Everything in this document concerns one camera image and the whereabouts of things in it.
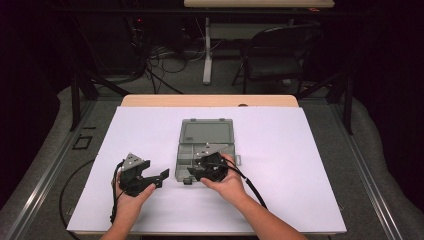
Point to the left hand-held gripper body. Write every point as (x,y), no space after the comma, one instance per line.
(131,180)

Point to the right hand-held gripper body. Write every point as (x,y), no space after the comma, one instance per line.
(215,168)

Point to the grey plastic compartment box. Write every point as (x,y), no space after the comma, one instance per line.
(205,131)

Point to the person's left hand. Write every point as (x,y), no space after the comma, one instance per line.
(128,205)

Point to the person's right hand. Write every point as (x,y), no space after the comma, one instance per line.
(231,188)

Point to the wooden table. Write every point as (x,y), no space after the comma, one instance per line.
(200,100)

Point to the white board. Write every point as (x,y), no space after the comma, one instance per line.
(283,140)

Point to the black metal stand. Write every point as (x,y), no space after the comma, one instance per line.
(75,100)
(348,106)

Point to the white desk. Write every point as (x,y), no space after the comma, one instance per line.
(207,50)

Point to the black folding chair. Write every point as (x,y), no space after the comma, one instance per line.
(273,66)

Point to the black equipment cabinet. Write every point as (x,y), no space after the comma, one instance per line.
(110,46)

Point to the black metal crossbar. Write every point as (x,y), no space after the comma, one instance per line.
(100,11)

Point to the aluminium floor rail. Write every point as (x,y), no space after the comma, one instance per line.
(366,180)
(43,176)

